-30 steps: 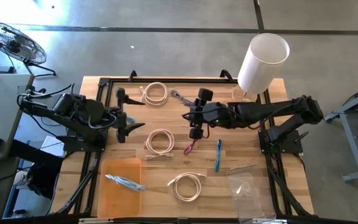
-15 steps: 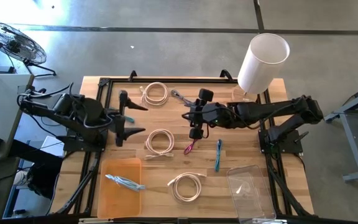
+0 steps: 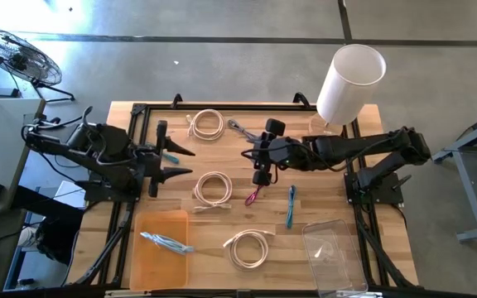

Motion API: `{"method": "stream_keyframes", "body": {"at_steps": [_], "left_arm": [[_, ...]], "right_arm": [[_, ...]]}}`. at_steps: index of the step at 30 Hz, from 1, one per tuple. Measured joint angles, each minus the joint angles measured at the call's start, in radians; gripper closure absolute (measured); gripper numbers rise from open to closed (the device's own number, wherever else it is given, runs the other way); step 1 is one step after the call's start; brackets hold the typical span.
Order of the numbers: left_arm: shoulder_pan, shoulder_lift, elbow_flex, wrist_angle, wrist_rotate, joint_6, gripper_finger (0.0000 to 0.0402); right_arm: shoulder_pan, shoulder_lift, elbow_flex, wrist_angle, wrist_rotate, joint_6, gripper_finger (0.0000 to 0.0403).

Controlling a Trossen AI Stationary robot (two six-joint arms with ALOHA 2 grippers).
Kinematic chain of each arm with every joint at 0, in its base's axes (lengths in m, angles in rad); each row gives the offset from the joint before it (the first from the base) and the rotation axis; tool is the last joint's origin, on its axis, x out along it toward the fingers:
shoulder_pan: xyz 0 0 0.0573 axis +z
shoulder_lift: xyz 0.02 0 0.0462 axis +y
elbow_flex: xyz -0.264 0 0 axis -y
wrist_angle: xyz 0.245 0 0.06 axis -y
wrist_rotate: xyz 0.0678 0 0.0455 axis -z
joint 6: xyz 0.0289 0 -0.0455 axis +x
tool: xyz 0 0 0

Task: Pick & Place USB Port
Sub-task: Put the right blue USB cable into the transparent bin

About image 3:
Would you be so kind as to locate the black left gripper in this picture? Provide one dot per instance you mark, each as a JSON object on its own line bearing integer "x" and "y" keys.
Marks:
{"x": 153, "y": 159}

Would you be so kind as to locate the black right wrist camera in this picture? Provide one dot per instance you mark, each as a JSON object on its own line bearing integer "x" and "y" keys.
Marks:
{"x": 276, "y": 126}

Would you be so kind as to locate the orange plastic tray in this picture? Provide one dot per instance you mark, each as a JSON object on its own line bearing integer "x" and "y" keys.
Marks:
{"x": 160, "y": 269}

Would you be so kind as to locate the white lamp with wooden base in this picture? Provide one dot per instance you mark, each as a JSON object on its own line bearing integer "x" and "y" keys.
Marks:
{"x": 348, "y": 87}

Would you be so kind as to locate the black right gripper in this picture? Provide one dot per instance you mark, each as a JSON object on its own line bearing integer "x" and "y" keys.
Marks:
{"x": 269, "y": 153}

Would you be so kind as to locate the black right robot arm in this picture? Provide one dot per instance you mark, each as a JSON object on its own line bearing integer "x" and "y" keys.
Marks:
{"x": 346, "y": 149}

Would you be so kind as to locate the white paper sheet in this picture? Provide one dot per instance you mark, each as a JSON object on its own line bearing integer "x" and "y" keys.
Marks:
{"x": 70, "y": 196}

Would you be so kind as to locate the grey desk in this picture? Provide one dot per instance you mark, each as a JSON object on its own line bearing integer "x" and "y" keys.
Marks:
{"x": 2, "y": 145}

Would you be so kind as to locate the black curved frame bracket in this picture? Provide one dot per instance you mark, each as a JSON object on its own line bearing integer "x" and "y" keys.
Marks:
{"x": 302, "y": 98}
{"x": 174, "y": 99}

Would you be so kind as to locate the grey metal stand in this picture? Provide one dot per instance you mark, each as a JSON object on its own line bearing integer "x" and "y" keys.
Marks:
{"x": 468, "y": 194}

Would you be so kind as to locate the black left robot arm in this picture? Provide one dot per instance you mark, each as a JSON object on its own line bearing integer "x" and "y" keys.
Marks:
{"x": 110, "y": 161}

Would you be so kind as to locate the clear plastic tray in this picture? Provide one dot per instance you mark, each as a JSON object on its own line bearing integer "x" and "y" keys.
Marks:
{"x": 333, "y": 265}

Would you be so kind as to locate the black floor fan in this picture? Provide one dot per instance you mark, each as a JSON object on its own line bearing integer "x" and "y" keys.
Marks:
{"x": 17, "y": 58}

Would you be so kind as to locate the black chair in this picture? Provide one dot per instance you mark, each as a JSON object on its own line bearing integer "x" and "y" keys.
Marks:
{"x": 56, "y": 232}

